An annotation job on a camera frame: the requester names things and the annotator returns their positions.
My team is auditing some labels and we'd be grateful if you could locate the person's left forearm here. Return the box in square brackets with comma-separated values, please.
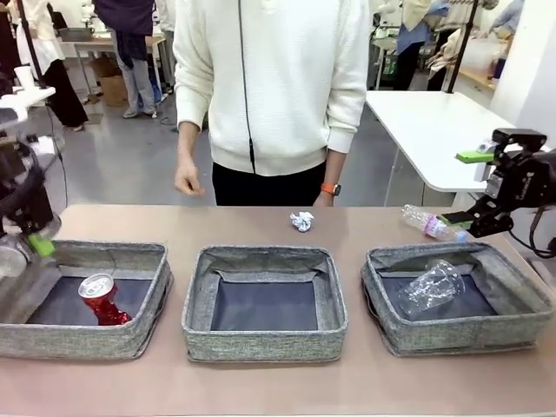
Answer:
[323, 147, 348, 186]

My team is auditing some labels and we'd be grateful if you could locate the crumpled white paper ball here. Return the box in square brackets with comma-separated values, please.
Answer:
[289, 210, 316, 234]

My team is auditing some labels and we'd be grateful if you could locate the clear plastic tub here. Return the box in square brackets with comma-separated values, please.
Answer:
[460, 36, 509, 73]

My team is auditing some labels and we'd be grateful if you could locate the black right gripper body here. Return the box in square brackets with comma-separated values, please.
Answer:
[486, 142, 556, 209]

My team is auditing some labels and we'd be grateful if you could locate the large white table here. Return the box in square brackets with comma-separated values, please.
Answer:
[364, 89, 556, 208]

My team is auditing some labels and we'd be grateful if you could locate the grey fabric basket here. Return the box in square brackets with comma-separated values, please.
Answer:
[0, 238, 175, 361]
[360, 242, 555, 357]
[181, 244, 349, 364]

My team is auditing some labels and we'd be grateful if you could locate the brown cardboard box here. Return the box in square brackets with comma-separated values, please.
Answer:
[97, 76, 130, 109]

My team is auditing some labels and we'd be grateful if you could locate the grey storage bin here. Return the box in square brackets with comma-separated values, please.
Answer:
[58, 27, 95, 43]

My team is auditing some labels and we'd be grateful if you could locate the white paper cup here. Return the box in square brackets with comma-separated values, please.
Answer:
[13, 65, 35, 90]

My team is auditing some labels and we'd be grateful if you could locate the wooden workbench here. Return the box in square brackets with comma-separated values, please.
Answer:
[458, 67, 499, 93]

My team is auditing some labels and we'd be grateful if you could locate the person in black skirt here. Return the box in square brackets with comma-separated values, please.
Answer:
[10, 0, 90, 131]

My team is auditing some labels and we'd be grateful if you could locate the clear plastic bottle pink label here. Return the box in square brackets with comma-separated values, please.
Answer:
[400, 203, 470, 243]

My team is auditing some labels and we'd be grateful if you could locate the person's right forearm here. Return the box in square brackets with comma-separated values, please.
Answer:
[176, 120, 202, 157]

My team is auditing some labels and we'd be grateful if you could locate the clear plastic cup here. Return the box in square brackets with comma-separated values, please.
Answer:
[397, 259, 466, 318]

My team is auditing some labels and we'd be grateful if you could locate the wooden top table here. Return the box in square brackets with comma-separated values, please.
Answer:
[58, 35, 169, 103]

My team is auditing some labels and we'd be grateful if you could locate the person's right hand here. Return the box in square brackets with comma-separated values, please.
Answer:
[173, 151, 206, 196]

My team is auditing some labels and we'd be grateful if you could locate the black stand pole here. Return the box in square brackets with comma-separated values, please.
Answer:
[16, 0, 50, 91]
[443, 0, 479, 95]

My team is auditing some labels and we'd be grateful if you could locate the person in dark top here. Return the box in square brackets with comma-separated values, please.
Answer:
[93, 0, 158, 119]

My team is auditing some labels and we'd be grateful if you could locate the person in light blue shirt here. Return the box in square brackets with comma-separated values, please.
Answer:
[488, 0, 525, 38]

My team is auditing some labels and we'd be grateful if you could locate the crushed red drink can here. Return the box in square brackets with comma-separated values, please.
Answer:
[77, 273, 134, 327]

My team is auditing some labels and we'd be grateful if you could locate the small white table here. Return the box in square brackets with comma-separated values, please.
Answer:
[0, 86, 57, 112]

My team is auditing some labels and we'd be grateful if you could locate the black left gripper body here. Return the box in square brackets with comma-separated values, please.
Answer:
[0, 142, 56, 235]

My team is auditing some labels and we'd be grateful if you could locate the person in white sweater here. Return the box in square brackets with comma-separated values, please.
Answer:
[172, 0, 371, 208]

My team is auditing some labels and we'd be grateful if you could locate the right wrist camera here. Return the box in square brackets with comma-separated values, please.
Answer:
[473, 128, 548, 182]

